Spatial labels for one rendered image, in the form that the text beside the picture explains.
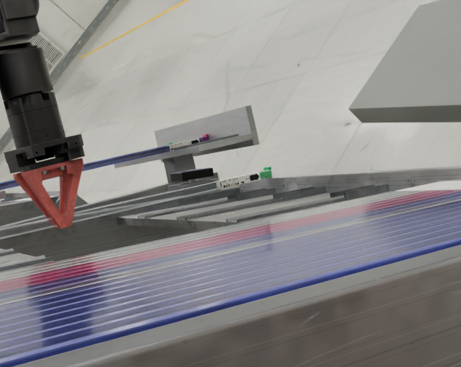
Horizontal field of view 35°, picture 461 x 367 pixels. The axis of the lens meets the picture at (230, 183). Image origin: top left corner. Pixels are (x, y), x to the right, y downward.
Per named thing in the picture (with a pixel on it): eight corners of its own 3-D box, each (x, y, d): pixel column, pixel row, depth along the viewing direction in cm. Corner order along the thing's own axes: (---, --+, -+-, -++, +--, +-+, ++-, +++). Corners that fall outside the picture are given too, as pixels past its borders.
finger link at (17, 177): (45, 237, 79) (22, 153, 78) (28, 234, 85) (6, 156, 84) (103, 219, 82) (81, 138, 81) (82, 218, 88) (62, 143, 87)
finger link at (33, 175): (42, 237, 79) (20, 153, 79) (25, 234, 86) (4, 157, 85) (100, 219, 83) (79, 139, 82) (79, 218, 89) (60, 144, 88)
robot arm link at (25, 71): (46, 35, 81) (31, 45, 85) (-15, 44, 77) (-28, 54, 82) (62, 96, 81) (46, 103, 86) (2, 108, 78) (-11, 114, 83)
